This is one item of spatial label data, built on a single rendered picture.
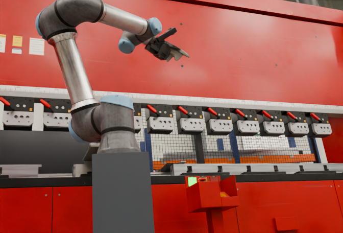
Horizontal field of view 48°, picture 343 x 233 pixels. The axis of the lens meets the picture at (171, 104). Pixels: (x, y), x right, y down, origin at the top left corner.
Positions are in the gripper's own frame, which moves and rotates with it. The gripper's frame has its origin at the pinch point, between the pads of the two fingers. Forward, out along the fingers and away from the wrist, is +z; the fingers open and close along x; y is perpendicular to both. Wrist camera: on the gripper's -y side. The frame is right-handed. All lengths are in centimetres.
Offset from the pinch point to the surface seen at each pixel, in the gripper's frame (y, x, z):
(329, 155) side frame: -24, -84, 192
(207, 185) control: 51, 20, 34
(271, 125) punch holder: -4, -33, 89
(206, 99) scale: 3, -42, 41
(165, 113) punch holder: 25.1, -37.8, 19.6
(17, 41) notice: 31, -57, -73
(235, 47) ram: -44, -60, 50
